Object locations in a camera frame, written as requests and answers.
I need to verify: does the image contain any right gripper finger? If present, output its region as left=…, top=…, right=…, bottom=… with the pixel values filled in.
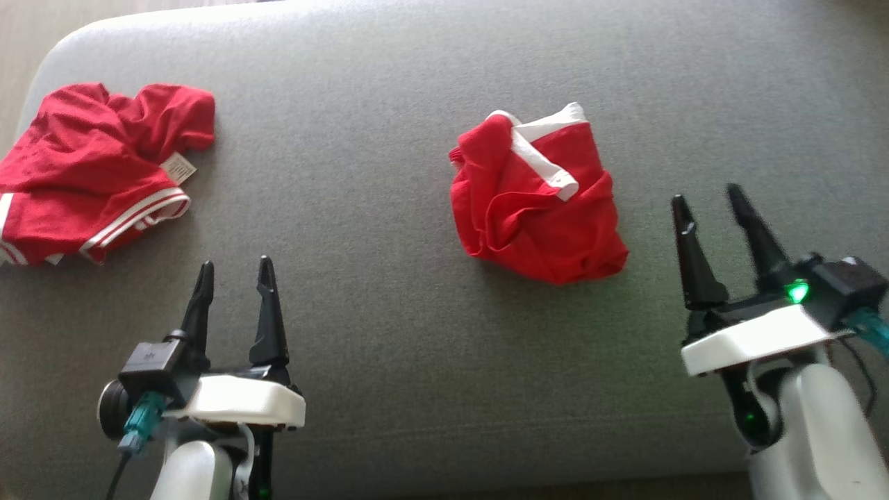
left=670, top=194, right=731, bottom=311
left=726, top=183, right=793, bottom=292

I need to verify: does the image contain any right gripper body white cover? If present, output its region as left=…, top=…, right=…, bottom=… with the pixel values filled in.
left=681, top=292, right=852, bottom=379

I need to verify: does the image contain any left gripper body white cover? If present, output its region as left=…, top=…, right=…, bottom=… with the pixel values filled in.
left=163, top=367, right=307, bottom=428

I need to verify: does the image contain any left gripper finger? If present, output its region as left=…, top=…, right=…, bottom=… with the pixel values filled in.
left=178, top=260, right=215, bottom=369
left=249, top=255, right=291, bottom=369

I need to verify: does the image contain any red shorts white trim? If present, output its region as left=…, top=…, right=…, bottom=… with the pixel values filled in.
left=449, top=102, right=630, bottom=286

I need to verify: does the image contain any red shirt striped white trim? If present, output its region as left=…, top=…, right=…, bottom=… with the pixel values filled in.
left=0, top=82, right=217, bottom=267

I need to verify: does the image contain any grey and yellow sofa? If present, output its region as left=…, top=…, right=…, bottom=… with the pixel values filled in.
left=0, top=0, right=889, bottom=500

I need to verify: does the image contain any teal left camera connector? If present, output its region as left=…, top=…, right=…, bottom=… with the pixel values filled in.
left=117, top=391, right=169, bottom=457

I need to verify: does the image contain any teal camera connector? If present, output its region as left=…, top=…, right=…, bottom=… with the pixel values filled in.
left=117, top=391, right=169, bottom=457
left=842, top=308, right=889, bottom=360

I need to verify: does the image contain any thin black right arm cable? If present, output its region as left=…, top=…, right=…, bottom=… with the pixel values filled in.
left=830, top=339, right=880, bottom=419

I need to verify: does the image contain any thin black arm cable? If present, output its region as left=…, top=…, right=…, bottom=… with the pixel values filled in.
left=104, top=450, right=134, bottom=500
left=830, top=339, right=880, bottom=419

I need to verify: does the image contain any teal right camera connector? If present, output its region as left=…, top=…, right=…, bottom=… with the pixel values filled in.
left=842, top=308, right=889, bottom=360

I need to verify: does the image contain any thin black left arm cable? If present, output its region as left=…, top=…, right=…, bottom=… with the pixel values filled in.
left=104, top=450, right=134, bottom=500

